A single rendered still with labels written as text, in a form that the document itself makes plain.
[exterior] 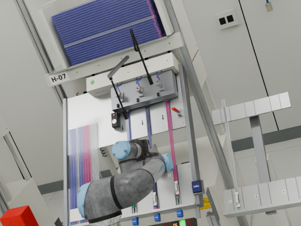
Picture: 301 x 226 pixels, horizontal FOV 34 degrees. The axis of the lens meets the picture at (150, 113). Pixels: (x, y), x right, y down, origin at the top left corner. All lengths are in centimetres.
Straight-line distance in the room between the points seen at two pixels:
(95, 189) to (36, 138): 313
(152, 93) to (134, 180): 85
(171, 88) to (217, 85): 170
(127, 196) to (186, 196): 66
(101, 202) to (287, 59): 260
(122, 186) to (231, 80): 253
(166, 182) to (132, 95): 48
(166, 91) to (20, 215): 102
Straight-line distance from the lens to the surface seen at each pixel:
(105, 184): 163
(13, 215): 276
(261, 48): 392
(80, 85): 282
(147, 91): 241
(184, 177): 225
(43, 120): 462
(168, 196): 226
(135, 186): 161
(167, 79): 239
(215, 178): 257
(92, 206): 164
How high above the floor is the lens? 179
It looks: 17 degrees down
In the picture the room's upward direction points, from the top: 21 degrees counter-clockwise
